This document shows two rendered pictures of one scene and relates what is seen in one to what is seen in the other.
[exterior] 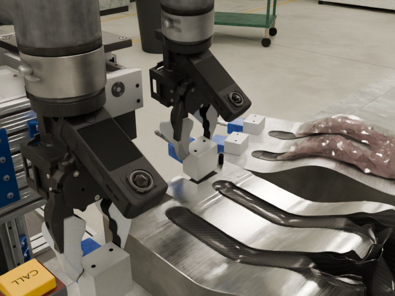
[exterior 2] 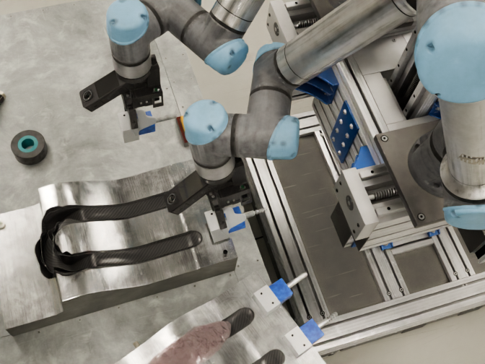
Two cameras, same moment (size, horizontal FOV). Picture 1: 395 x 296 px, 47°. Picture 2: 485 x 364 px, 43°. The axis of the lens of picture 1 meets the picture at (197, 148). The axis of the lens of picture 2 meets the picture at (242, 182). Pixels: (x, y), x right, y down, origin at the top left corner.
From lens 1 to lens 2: 1.34 m
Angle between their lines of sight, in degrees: 74
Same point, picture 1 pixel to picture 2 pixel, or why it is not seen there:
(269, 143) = (260, 337)
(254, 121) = (291, 335)
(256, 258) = (115, 214)
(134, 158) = (98, 94)
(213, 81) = (184, 183)
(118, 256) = (124, 126)
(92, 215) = not seen: outside the picture
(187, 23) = not seen: hidden behind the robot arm
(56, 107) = not seen: hidden behind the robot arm
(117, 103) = (346, 207)
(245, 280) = (97, 191)
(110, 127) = (114, 84)
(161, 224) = (174, 182)
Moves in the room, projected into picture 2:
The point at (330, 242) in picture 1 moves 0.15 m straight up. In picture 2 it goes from (81, 236) to (70, 206)
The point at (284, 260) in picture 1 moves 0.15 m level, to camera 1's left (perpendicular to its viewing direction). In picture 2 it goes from (95, 216) to (133, 163)
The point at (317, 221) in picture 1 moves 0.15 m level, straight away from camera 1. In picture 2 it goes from (117, 263) to (164, 314)
